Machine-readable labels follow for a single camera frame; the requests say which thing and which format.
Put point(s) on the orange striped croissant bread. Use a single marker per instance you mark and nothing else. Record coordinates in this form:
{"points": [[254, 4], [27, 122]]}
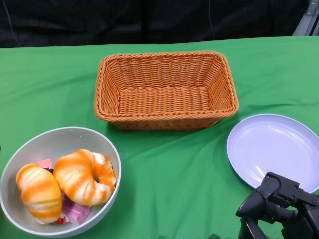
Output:
{"points": [[79, 171], [40, 189]]}

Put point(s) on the green tablecloth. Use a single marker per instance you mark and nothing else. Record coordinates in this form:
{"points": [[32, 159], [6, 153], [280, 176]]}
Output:
{"points": [[174, 174]]}

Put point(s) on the lavender round plate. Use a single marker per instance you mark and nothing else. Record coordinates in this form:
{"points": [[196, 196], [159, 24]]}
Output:
{"points": [[269, 147]]}

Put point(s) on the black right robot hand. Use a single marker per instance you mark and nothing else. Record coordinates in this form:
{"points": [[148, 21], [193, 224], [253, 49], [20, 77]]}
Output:
{"points": [[274, 194]]}

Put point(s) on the grey metal frame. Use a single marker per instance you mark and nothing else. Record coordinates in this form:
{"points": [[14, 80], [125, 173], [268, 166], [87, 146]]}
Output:
{"points": [[306, 20]]}

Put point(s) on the pale grey round bowl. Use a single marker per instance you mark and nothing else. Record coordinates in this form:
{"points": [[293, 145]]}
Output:
{"points": [[64, 139]]}

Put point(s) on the magenta pink cake slice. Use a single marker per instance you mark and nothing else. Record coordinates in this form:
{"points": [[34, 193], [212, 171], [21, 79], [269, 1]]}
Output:
{"points": [[77, 211]]}

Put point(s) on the salmon pink cake slice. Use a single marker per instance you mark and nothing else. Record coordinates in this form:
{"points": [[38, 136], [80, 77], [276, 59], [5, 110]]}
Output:
{"points": [[45, 163]]}

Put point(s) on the black backdrop curtain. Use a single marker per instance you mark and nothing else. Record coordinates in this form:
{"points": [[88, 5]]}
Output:
{"points": [[124, 20]]}

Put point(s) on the orange wicker rectangular basket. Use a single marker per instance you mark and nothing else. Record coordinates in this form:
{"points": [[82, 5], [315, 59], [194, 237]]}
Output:
{"points": [[164, 104]]}

